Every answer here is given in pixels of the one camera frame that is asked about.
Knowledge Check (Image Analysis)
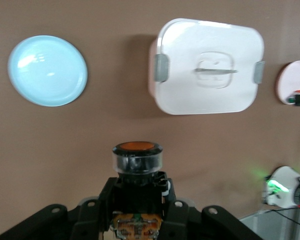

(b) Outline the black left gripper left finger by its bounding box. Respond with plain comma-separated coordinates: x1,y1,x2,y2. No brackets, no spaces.
0,176,119,240

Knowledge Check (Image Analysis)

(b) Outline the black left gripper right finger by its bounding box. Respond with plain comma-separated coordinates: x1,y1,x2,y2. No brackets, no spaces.
161,174,264,240

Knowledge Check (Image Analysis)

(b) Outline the white lidded storage box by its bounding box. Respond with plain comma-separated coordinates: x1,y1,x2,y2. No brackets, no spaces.
147,17,266,116

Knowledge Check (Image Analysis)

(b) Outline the pink round plate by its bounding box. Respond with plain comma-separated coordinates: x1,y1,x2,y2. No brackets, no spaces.
276,59,300,106

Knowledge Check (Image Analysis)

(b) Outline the light blue round plate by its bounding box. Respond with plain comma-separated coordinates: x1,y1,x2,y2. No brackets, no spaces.
7,34,89,108

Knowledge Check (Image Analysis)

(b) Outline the green and white switch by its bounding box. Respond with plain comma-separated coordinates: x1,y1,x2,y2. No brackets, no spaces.
286,88,300,105

